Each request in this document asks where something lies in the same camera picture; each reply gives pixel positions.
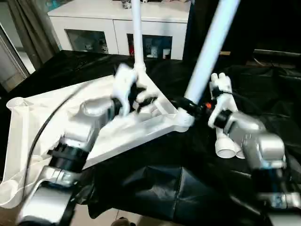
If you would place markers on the grey curtain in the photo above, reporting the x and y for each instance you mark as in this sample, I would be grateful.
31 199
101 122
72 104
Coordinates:
33 28

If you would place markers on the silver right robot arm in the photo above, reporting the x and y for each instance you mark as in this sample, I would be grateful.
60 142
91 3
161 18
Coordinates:
254 141

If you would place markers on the white cabinet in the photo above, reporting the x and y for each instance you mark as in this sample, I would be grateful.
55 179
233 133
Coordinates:
99 21

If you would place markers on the white plastic table top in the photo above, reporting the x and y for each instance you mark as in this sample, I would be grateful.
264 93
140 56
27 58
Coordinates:
42 122

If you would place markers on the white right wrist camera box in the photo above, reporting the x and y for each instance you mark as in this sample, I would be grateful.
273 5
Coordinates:
220 94

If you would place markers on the black mat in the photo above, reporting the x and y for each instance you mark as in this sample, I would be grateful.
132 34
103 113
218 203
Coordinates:
188 183

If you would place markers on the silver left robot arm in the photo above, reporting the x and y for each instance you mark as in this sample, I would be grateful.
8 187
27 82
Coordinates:
80 127

